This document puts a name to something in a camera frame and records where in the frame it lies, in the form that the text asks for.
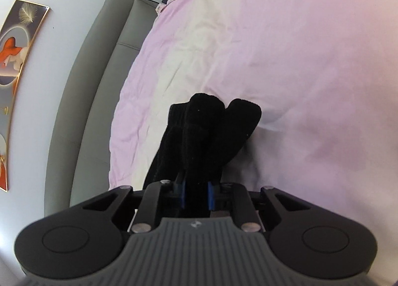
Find pink floral duvet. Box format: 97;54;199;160
109;0;397;285

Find grey upholstered headboard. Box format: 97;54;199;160
44;0;158;216

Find framed wall painting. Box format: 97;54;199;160
1;0;50;192

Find black corduroy pants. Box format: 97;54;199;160
144;93;262;213

